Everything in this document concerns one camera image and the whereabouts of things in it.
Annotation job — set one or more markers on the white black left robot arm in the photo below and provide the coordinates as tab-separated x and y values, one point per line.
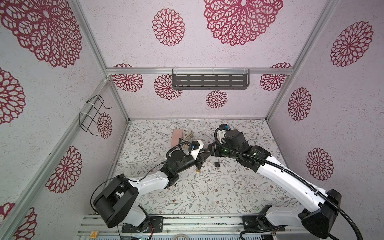
116	204

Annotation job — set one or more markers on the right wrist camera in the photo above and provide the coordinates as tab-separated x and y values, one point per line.
224	128

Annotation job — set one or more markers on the pink rectangular case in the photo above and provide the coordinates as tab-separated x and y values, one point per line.
177	134

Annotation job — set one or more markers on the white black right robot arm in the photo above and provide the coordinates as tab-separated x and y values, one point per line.
313	214

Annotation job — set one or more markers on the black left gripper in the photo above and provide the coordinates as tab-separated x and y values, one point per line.
197	157

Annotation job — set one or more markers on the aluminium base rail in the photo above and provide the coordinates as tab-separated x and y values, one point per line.
164	227

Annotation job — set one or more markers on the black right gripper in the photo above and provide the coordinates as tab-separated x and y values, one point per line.
214	148

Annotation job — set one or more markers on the dark grey wall shelf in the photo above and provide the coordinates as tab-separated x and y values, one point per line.
197	81

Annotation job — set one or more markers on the patterned cream pouch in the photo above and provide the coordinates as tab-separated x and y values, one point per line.
188	135

